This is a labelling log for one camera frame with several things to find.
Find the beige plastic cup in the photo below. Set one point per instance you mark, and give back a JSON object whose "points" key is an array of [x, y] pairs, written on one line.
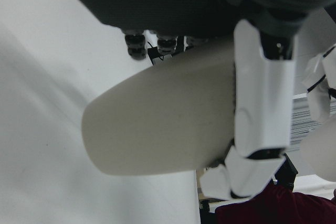
{"points": [[157, 119]]}

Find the white slatted panel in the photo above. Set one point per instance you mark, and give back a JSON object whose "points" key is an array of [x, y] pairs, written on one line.
{"points": [[302, 119]]}

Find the person in red shirt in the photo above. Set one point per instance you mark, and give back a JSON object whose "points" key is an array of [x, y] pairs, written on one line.
{"points": [[275, 208]]}

